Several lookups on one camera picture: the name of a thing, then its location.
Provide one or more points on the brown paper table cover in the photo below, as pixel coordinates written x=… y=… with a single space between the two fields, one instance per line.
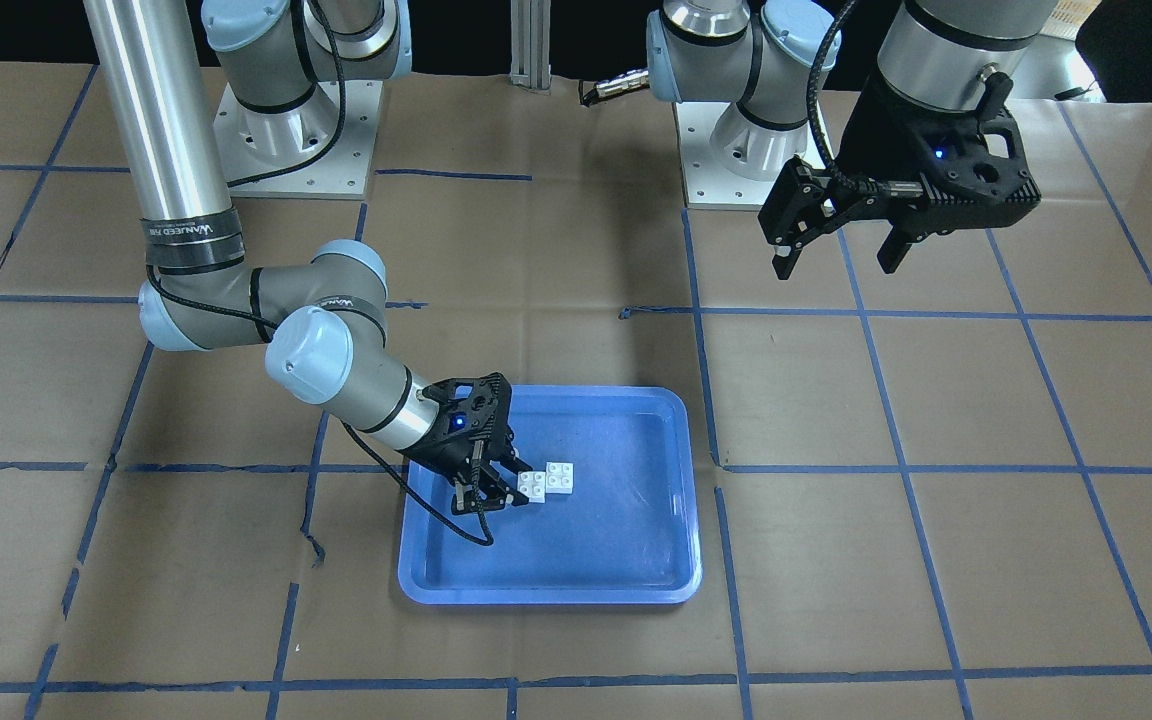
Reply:
x=925 y=494

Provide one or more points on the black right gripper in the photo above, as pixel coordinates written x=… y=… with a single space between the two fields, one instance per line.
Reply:
x=445 y=447

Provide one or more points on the aluminium frame post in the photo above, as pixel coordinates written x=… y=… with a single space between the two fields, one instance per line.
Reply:
x=529 y=45

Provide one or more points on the white building block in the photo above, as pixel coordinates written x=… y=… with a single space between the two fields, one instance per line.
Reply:
x=533 y=485
x=558 y=478

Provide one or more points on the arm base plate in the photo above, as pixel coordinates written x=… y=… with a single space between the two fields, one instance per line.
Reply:
x=251 y=143
x=729 y=162

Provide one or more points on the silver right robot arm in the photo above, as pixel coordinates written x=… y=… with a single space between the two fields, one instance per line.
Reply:
x=291 y=65

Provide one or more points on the blue plastic tray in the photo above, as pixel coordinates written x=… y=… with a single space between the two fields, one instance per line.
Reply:
x=628 y=532

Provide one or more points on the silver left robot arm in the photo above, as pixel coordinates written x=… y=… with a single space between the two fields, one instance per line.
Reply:
x=773 y=63

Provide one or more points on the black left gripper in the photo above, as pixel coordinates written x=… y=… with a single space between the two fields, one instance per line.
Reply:
x=877 y=137

